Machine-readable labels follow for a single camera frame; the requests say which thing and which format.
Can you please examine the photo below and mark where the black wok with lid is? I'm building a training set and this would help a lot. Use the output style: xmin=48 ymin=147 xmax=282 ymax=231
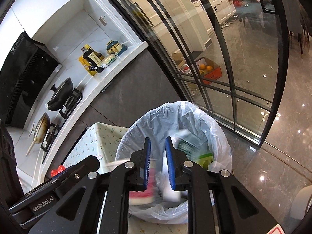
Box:
xmin=45 ymin=78 xmax=73 ymax=111

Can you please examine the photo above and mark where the red plastic bag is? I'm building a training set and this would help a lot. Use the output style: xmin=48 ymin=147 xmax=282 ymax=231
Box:
xmin=50 ymin=165 xmax=66 ymax=177

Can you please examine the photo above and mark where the clear plastic bag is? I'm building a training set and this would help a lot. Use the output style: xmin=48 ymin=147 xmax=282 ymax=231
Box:
xmin=156 ymin=157 xmax=183 ymax=203

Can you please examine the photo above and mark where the yellow packet on counter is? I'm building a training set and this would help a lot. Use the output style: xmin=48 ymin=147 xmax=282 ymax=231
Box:
xmin=78 ymin=44 xmax=97 ymax=77

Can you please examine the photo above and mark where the pink white paper cup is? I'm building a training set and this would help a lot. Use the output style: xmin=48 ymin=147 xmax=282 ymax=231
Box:
xmin=129 ymin=159 xmax=157 ymax=206

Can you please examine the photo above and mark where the cardboard box with oranges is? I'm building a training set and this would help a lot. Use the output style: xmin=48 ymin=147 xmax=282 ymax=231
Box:
xmin=180 ymin=56 xmax=223 ymax=85

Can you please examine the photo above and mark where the beige frying pan with lid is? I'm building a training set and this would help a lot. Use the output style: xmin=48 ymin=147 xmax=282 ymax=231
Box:
xmin=25 ymin=113 xmax=51 ymax=157

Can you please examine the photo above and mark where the black range hood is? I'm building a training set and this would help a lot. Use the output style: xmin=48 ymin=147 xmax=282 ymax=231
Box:
xmin=1 ymin=31 xmax=59 ymax=128

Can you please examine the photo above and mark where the dark soy sauce bottle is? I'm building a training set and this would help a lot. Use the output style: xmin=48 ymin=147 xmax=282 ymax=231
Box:
xmin=82 ymin=48 xmax=104 ymax=73

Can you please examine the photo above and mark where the dark green foil packet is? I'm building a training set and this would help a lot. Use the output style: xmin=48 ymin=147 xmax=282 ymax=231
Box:
xmin=174 ymin=129 xmax=210 ymax=161

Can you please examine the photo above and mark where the yellow green snack bag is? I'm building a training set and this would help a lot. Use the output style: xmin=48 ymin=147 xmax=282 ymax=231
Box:
xmin=194 ymin=153 xmax=214 ymax=170

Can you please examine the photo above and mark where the black gas stove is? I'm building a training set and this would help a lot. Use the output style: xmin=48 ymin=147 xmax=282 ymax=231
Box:
xmin=40 ymin=88 xmax=82 ymax=164

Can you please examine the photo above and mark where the trash bin with plastic liner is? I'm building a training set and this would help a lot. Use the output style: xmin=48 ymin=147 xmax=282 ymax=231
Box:
xmin=115 ymin=101 xmax=232 ymax=224

